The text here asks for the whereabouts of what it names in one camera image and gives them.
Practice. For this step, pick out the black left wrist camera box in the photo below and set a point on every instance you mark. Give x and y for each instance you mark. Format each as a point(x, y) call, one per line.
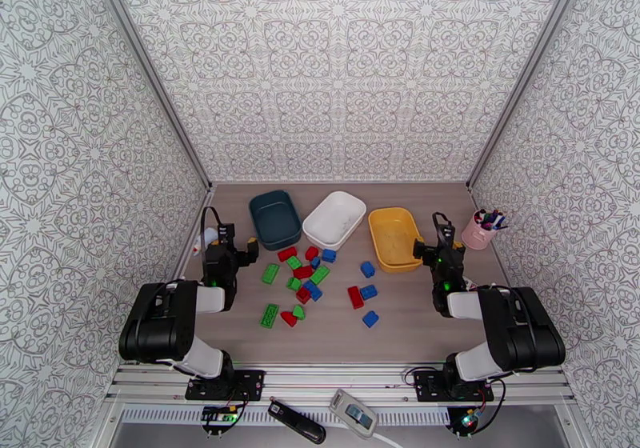
point(226, 232)

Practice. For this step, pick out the right circuit board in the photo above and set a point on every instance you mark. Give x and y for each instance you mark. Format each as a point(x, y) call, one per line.
point(470, 421)

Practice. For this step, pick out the pink pen cup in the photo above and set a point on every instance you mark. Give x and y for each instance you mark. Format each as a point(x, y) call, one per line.
point(477, 235)

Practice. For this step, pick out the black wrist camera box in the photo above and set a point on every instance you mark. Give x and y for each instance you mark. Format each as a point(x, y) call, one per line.
point(446, 234)
point(226, 232)

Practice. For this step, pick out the aluminium mounting rail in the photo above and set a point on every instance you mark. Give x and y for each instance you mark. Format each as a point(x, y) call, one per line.
point(340, 381)

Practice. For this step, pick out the white plastic bottle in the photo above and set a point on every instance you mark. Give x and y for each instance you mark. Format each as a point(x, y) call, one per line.
point(209, 235)

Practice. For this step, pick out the patterned cylindrical tube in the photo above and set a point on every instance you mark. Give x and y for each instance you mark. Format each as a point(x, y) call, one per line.
point(471, 284)

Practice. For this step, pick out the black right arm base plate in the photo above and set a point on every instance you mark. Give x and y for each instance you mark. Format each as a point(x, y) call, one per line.
point(430, 386)

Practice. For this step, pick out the aluminium frame post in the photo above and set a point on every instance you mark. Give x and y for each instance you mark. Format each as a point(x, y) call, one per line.
point(149, 69)
point(526, 69)

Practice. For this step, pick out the white plastic container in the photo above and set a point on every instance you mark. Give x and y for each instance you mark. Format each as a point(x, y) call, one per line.
point(332, 219)

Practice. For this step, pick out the teal plastic container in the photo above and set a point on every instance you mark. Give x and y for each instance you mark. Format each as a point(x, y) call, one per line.
point(275, 221)

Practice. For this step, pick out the black handheld device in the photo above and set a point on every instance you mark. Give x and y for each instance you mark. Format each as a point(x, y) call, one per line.
point(297, 421)

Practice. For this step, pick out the white slotted grille strip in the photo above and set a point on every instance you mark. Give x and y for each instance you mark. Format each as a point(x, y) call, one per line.
point(165, 415)

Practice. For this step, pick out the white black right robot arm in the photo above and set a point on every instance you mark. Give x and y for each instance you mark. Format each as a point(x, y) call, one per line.
point(520, 331)

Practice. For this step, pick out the circuit board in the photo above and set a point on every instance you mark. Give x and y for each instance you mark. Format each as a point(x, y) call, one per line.
point(470, 421)
point(220, 416)

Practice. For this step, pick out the small green lego brick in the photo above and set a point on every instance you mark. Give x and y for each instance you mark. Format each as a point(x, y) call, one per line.
point(293, 284)
point(299, 312)

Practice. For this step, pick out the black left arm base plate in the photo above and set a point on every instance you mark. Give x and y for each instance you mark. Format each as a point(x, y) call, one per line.
point(245, 384)

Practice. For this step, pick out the green lego plate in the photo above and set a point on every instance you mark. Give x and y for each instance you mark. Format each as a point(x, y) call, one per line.
point(269, 316)

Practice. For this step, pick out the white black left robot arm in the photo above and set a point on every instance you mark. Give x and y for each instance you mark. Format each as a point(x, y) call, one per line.
point(160, 321)

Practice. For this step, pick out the white grey handheld device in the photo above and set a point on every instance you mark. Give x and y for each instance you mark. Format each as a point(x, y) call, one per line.
point(350, 409)

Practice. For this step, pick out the left circuit board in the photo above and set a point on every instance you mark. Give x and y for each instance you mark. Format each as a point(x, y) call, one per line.
point(220, 416)

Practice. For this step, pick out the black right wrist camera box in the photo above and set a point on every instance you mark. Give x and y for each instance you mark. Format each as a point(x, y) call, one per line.
point(446, 234)

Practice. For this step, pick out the marker pen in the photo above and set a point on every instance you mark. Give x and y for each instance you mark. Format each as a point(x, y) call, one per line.
point(494, 215)
point(501, 226)
point(479, 216)

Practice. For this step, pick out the yellow plastic container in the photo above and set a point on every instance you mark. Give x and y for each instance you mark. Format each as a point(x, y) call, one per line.
point(392, 236)

